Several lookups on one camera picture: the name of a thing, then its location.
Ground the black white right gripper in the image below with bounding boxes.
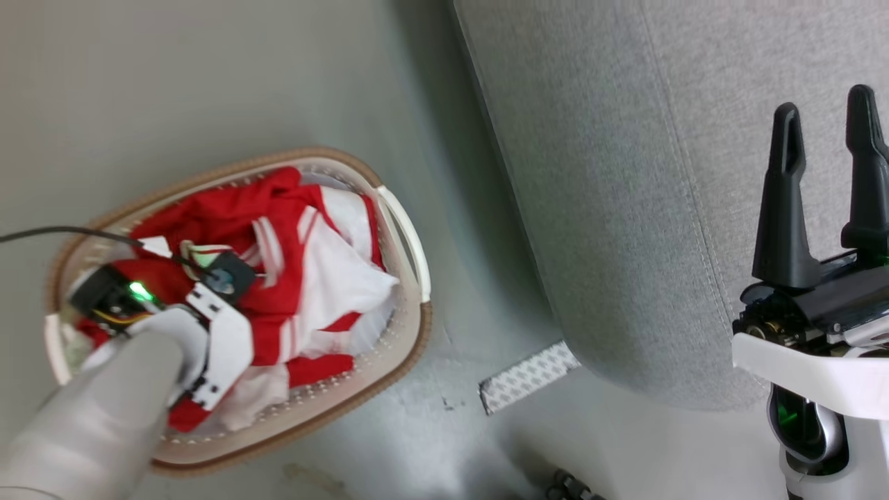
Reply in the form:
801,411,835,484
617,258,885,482
731,85,889,422

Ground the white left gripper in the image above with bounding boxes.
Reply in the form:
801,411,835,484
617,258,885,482
165,251,256,412

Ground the red and white garment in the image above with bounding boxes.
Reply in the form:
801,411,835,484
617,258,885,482
75,167,401,433

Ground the white laundry basket brown rim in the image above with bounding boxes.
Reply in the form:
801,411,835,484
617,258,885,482
44,146,433,477

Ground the grey fabric sofa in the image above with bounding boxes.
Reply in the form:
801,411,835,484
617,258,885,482
451,0,889,412

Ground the white patterned tape strip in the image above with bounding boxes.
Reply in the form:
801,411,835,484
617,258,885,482
479,340,581,416

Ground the thin black cable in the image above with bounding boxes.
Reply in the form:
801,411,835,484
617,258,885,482
0,226,210,280

